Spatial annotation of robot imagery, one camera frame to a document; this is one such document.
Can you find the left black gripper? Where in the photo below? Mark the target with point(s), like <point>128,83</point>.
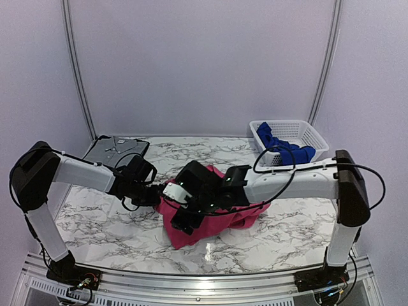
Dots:
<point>154,200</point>

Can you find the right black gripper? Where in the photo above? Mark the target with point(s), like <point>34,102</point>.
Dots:
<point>178,220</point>

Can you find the pink trousers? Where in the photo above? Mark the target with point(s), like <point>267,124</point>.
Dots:
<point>204,223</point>

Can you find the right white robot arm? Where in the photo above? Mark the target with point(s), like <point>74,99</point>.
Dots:
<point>338,178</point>

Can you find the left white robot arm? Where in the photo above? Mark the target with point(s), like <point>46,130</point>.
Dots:
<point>38,173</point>

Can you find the white plastic laundry basket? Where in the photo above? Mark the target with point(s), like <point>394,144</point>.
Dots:
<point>293,131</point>

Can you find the folded grey polo shirt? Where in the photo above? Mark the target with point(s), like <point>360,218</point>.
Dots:
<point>115,151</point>

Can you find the blue garment in basket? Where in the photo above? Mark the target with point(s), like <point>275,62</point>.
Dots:
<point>282,153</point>

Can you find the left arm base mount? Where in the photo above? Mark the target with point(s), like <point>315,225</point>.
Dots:
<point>78,277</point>

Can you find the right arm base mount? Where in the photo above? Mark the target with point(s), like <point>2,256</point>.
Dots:
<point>323,277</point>

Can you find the aluminium front frame rail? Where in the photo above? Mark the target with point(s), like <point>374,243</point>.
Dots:
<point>120,287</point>

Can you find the right aluminium corner post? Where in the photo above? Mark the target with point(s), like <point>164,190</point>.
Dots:
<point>327,61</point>

